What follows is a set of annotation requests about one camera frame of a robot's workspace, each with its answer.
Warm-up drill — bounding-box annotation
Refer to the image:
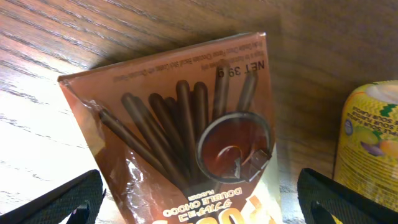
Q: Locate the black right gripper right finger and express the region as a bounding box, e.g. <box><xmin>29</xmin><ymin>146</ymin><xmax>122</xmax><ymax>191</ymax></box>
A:
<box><xmin>297</xmin><ymin>168</ymin><xmax>397</xmax><ymax>224</ymax></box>

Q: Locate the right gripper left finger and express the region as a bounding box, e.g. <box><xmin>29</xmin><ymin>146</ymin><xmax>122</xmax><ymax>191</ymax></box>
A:
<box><xmin>1</xmin><ymin>169</ymin><xmax>106</xmax><ymax>224</ymax></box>

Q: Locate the brown chocolate sticks box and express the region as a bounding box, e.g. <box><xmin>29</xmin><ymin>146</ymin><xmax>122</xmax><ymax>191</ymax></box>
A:
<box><xmin>58</xmin><ymin>32</ymin><xmax>282</xmax><ymax>223</ymax></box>

